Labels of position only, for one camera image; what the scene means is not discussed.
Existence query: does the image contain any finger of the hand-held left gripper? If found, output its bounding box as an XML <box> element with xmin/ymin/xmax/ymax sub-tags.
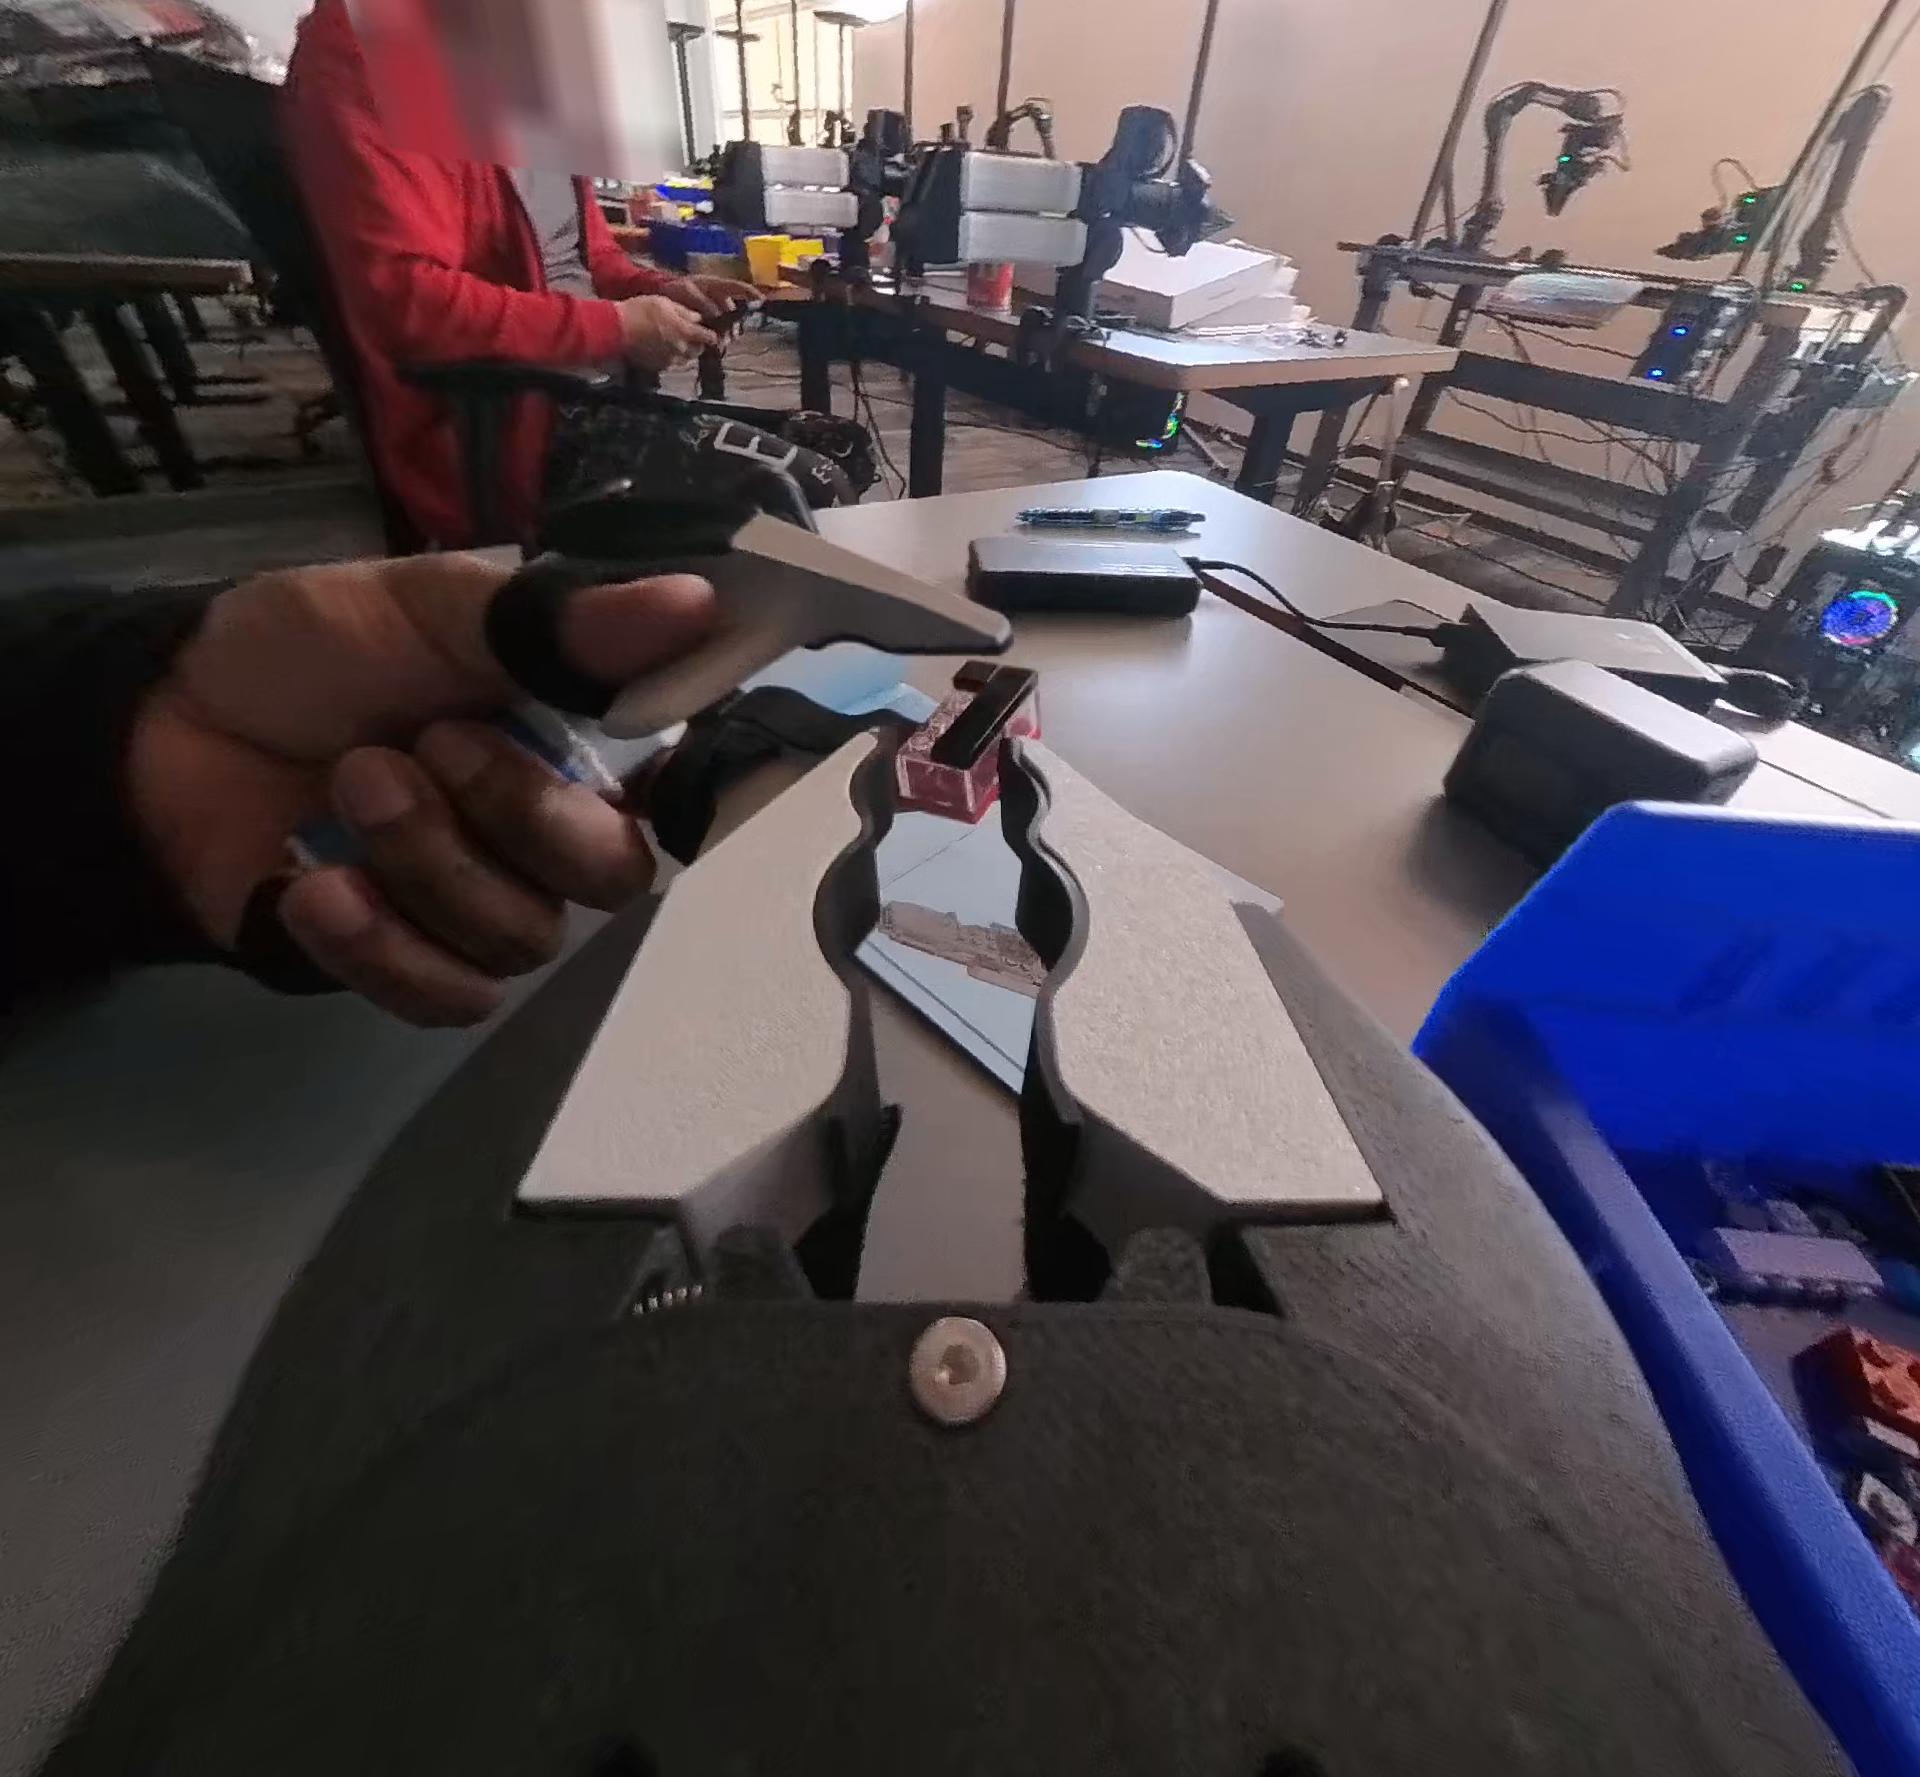
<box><xmin>598</xmin><ymin>514</ymin><xmax>1017</xmax><ymax>743</ymax></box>

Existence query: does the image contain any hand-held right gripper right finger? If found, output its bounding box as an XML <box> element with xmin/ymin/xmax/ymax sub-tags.
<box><xmin>996</xmin><ymin>741</ymin><xmax>1391</xmax><ymax>1269</ymax></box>

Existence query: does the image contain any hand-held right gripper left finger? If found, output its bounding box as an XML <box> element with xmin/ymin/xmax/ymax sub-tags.
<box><xmin>514</xmin><ymin>730</ymin><xmax>909</xmax><ymax>1269</ymax></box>

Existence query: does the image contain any small black brick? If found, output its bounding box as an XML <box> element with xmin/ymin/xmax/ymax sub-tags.
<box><xmin>952</xmin><ymin>661</ymin><xmax>1042</xmax><ymax>767</ymax></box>

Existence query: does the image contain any red and clear brick assembly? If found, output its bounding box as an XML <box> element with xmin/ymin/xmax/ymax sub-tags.
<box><xmin>895</xmin><ymin>695</ymin><xmax>1047</xmax><ymax>824</ymax></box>

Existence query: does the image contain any person's left forearm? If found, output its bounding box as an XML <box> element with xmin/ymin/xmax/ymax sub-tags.
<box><xmin>0</xmin><ymin>574</ymin><xmax>229</xmax><ymax>1021</ymax></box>

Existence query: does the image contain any white grey robot base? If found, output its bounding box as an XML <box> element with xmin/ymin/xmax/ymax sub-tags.
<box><xmin>897</xmin><ymin>146</ymin><xmax>1092</xmax><ymax>275</ymax></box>
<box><xmin>716</xmin><ymin>140</ymin><xmax>860</xmax><ymax>237</ymax></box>

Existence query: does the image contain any grey desk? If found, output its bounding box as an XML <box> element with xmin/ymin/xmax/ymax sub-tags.
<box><xmin>0</xmin><ymin>469</ymin><xmax>1920</xmax><ymax>1658</ymax></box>

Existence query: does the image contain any person's left hand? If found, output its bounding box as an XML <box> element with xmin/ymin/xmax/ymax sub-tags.
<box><xmin>124</xmin><ymin>547</ymin><xmax>725</xmax><ymax>1032</ymax></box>

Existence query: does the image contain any black patterned bag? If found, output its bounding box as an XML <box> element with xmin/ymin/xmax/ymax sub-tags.
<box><xmin>537</xmin><ymin>393</ymin><xmax>890</xmax><ymax>537</ymax></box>

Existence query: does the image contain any black power bank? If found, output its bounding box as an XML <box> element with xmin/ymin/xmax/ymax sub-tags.
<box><xmin>962</xmin><ymin>532</ymin><xmax>1206</xmax><ymax>618</ymax></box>

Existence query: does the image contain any light blue instruction booklet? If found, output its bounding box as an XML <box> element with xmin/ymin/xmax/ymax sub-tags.
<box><xmin>747</xmin><ymin>640</ymin><xmax>1288</xmax><ymax>1099</ymax></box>

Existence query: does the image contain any wooden top work table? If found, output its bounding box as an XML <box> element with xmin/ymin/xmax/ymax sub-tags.
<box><xmin>777</xmin><ymin>260</ymin><xmax>1468</xmax><ymax>508</ymax></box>

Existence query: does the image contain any blue plastic storage bin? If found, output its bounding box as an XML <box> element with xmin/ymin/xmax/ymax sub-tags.
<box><xmin>1412</xmin><ymin>796</ymin><xmax>1920</xmax><ymax>1777</ymax></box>

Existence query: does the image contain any stack of white boxes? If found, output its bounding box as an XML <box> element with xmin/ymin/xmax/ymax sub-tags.
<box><xmin>1099</xmin><ymin>235</ymin><xmax>1308</xmax><ymax>333</ymax></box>

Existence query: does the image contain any black cube device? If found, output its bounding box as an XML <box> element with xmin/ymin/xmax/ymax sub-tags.
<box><xmin>1439</xmin><ymin>657</ymin><xmax>1762</xmax><ymax>867</ymax></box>

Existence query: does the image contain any black office chair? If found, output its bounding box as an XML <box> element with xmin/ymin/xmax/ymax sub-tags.
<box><xmin>147</xmin><ymin>49</ymin><xmax>605</xmax><ymax>552</ymax></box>

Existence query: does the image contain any flat black device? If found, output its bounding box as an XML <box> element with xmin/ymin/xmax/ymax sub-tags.
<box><xmin>1444</xmin><ymin>601</ymin><xmax>1729</xmax><ymax>703</ymax></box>

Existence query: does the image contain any dark green table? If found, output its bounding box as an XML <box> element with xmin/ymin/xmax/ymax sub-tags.
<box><xmin>0</xmin><ymin>109</ymin><xmax>259</xmax><ymax>502</ymax></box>

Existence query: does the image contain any pile of loose bricks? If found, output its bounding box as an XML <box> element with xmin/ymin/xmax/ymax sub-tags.
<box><xmin>1684</xmin><ymin>1151</ymin><xmax>1920</xmax><ymax>1618</ymax></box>

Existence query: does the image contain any black metal workbench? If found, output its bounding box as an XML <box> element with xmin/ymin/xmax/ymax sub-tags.
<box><xmin>1333</xmin><ymin>230</ymin><xmax>1920</xmax><ymax>617</ymax></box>

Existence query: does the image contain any black camera frame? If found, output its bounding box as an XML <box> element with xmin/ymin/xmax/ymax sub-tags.
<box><xmin>901</xmin><ymin>0</ymin><xmax>1027</xmax><ymax>154</ymax></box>
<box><xmin>729</xmin><ymin>0</ymin><xmax>806</xmax><ymax>147</ymax></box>

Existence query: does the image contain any dark cable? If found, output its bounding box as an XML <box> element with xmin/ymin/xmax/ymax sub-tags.
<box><xmin>1181</xmin><ymin>552</ymin><xmax>1490</xmax><ymax>680</ymax></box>

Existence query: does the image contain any tall black metal frame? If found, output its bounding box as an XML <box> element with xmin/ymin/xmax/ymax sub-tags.
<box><xmin>1407</xmin><ymin>0</ymin><xmax>1557</xmax><ymax>252</ymax></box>

